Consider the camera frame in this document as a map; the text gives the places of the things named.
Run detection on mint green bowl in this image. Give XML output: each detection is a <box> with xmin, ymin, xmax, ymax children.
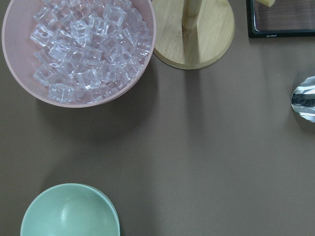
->
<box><xmin>20</xmin><ymin>183</ymin><xmax>121</xmax><ymax>236</ymax></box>

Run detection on pink bowl of ice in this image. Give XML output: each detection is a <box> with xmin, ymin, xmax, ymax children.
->
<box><xmin>1</xmin><ymin>0</ymin><xmax>156</xmax><ymax>108</ymax></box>

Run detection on metal ice scoop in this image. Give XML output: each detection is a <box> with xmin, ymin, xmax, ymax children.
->
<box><xmin>291</xmin><ymin>76</ymin><xmax>315</xmax><ymax>123</ymax></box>

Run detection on wooden glass drying stand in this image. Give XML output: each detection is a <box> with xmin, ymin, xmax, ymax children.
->
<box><xmin>152</xmin><ymin>0</ymin><xmax>235</xmax><ymax>70</ymax></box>

